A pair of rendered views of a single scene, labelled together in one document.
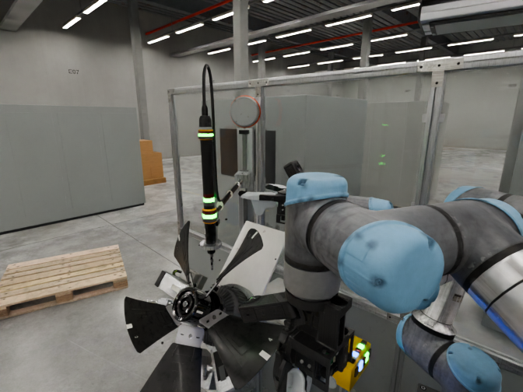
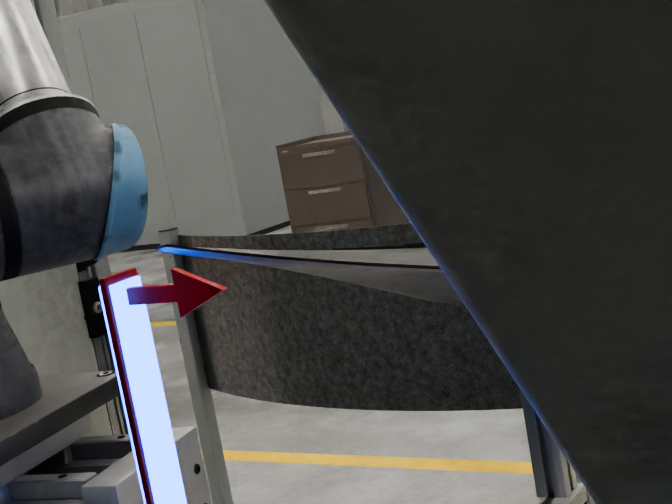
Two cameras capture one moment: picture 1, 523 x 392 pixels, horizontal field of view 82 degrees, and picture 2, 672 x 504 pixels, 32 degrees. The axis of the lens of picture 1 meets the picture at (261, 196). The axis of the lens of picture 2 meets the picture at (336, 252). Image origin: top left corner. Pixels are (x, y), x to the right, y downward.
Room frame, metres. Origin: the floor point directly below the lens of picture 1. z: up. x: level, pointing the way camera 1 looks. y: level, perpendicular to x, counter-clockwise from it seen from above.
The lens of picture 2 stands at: (1.24, -0.09, 1.27)
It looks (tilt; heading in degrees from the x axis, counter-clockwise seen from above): 8 degrees down; 170
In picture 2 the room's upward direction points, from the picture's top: 10 degrees counter-clockwise
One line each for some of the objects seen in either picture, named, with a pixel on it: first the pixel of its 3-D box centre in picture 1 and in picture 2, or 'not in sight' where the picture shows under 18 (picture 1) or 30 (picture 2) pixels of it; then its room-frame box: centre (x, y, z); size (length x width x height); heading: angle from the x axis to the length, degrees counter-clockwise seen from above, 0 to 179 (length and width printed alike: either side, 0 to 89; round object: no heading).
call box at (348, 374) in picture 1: (347, 360); not in sight; (0.88, -0.30, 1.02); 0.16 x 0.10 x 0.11; 139
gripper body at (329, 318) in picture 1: (314, 327); not in sight; (0.36, -0.07, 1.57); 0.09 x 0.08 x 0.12; 49
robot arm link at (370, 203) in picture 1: (365, 215); not in sight; (0.65, -0.24, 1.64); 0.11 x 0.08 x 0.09; 59
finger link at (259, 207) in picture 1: (258, 204); not in sight; (0.74, 0.01, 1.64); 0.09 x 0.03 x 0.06; 89
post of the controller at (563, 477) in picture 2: not in sight; (541, 389); (0.26, 0.24, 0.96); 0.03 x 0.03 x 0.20; 49
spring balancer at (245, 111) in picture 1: (245, 111); not in sight; (1.61, 0.08, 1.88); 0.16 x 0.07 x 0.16; 84
